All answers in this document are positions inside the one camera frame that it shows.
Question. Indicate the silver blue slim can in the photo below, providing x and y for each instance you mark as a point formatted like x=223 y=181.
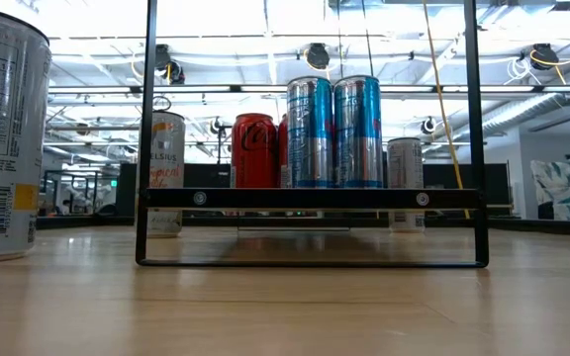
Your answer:
x=310 y=138
x=358 y=138

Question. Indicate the white tall Celsius can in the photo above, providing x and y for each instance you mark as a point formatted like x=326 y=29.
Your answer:
x=167 y=148
x=3 y=148
x=405 y=163

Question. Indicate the wooden shelf with black frames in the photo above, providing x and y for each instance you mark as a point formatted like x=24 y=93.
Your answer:
x=314 y=198

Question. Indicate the long ceiling light strip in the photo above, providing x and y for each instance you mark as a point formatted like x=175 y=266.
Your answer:
x=216 y=89

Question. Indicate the black round bin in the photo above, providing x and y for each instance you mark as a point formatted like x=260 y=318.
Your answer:
x=545 y=210

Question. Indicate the black background workstation frame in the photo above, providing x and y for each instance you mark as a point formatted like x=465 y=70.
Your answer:
x=72 y=172

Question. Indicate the silver ventilation duct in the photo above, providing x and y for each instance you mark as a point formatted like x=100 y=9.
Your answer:
x=507 y=116

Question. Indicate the black aluminium table frame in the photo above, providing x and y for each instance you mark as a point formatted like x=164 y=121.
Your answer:
x=537 y=225

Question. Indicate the white teal wall painting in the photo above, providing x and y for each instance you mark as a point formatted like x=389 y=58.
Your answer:
x=562 y=188

